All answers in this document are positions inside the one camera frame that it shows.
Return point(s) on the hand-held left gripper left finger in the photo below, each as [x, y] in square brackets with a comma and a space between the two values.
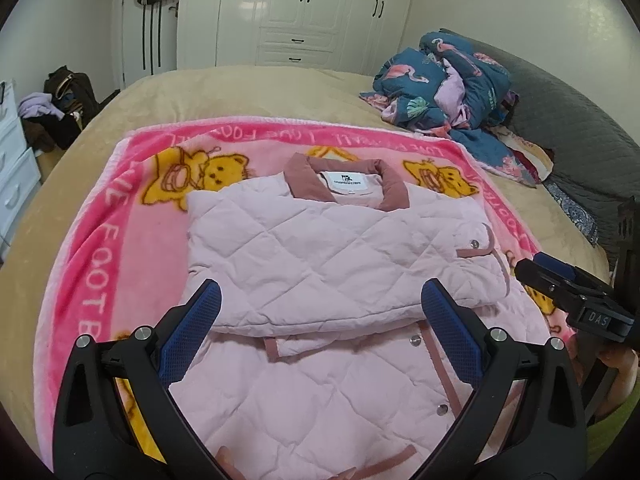
[192, 330]

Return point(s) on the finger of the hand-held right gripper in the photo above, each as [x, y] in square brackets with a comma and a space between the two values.
[555, 265]
[545, 280]

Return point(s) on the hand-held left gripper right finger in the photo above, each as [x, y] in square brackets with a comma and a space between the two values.
[450, 332]

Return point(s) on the pink quilted jacket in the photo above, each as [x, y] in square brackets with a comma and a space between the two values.
[325, 240]

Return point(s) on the person's right forearm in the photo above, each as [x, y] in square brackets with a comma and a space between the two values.
[617, 425]

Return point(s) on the brown clothes pile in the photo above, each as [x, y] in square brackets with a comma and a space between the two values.
[42, 132]

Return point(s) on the person's right hand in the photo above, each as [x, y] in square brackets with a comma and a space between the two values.
[620, 365]

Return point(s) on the blue patterned pillow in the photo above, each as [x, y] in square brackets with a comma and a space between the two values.
[570, 210]

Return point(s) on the yellow red patterned blanket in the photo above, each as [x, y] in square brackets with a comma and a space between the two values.
[525, 157]

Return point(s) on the pink bear printed blanket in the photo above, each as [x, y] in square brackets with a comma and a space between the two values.
[110, 240]

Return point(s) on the grey quilted headboard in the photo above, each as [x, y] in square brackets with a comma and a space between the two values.
[575, 125]

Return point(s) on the purple striped cloth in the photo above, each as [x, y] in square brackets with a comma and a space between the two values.
[511, 107]

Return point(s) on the teal flamingo print quilt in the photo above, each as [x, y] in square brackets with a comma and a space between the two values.
[430, 80]

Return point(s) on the white drawer cabinet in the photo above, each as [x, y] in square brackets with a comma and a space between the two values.
[15, 170]

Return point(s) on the bed with beige cover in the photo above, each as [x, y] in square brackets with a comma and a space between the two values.
[250, 95]

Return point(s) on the dark brown bag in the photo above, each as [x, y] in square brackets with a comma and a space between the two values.
[75, 95]

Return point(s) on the lilac cloth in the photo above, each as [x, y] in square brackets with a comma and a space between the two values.
[40, 106]

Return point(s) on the white door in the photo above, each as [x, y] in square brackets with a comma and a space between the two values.
[135, 40]

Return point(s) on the white wardrobe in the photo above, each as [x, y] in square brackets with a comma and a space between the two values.
[300, 10]

